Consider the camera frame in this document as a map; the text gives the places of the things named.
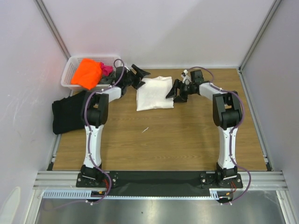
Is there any pink t-shirt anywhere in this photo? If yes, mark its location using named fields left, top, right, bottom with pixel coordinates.
left=100, top=62, right=114, bottom=77

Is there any white plastic basket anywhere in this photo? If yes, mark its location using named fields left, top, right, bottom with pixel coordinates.
left=61, top=54, right=121, bottom=92

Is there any orange t-shirt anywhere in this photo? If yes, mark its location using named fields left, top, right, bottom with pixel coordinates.
left=71, top=58, right=102, bottom=90

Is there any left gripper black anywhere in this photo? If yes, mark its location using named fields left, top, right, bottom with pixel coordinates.
left=123, top=64, right=150, bottom=90

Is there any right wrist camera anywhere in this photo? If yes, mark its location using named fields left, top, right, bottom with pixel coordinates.
left=181, top=70, right=191, bottom=84

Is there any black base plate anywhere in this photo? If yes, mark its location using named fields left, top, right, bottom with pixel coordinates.
left=76, top=171, right=243, bottom=197

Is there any aluminium frame rail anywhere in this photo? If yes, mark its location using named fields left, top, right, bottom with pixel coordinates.
left=33, top=171, right=288, bottom=190

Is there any grey t-shirt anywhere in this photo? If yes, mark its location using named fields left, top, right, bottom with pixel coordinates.
left=99, top=71, right=115, bottom=85

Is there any white Coca-Cola t-shirt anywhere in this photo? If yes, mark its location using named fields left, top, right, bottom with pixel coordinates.
left=136, top=76, right=174, bottom=111

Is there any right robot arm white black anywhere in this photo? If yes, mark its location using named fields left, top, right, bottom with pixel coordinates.
left=165, top=67, right=244, bottom=188

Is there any black folded t-shirt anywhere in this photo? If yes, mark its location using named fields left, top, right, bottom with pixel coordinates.
left=52, top=91, right=86, bottom=135

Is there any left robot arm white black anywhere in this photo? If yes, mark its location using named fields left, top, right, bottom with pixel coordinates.
left=80, top=64, right=150, bottom=187

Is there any white slotted cable duct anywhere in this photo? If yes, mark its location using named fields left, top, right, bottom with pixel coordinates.
left=43, top=189, right=106, bottom=199

